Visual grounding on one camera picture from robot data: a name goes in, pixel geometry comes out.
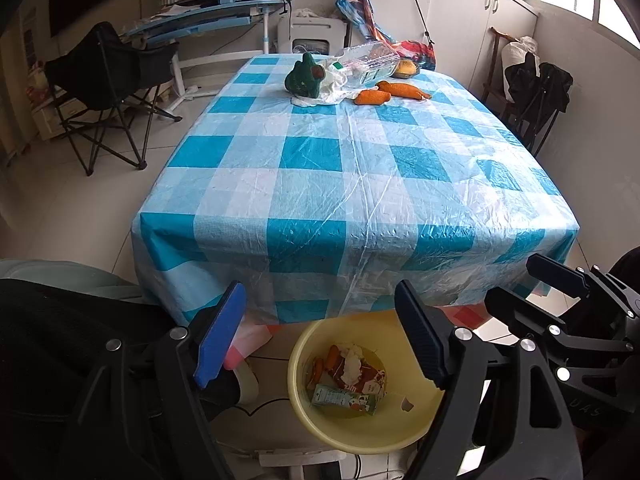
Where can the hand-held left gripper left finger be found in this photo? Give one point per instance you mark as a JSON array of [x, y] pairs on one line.
[[220, 340]]

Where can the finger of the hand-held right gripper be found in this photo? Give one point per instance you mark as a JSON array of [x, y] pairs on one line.
[[510, 305], [550, 267]]

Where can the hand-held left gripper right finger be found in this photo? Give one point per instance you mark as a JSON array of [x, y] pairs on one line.
[[420, 340]]

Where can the red snack bag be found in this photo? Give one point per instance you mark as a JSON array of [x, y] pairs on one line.
[[370, 377]]

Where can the green white milk carton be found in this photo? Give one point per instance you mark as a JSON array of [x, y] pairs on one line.
[[342, 399]]

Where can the yellow plastic basin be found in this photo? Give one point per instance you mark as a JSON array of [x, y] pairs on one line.
[[350, 435]]

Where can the long orange carrot toy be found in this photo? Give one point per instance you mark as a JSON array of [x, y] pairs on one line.
[[400, 89]]

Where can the clear plastic bottle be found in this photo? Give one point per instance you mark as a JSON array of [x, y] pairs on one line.
[[370, 62]]

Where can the green plush toy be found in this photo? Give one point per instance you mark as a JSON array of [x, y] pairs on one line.
[[302, 77]]

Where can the pale green chair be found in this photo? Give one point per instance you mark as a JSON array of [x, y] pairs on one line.
[[60, 272]]

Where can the blue checkered tablecloth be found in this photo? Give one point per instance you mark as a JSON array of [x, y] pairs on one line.
[[320, 170]]

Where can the wooden chair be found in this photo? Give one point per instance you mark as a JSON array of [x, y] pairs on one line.
[[495, 50]]

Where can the white cabinet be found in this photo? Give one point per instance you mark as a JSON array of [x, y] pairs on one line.
[[460, 20]]

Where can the white television stand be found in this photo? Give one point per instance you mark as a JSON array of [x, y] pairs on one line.
[[45, 120]]

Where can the black folding chair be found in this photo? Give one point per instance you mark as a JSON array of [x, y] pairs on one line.
[[105, 70]]

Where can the colourful printed cloth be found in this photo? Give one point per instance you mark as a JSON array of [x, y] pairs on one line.
[[360, 10]]

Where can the blue desk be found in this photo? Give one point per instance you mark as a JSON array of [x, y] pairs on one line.
[[200, 17]]

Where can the white papers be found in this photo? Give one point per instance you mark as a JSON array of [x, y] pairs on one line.
[[172, 10]]

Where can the white cloth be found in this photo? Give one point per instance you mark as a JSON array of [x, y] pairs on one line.
[[301, 13]]

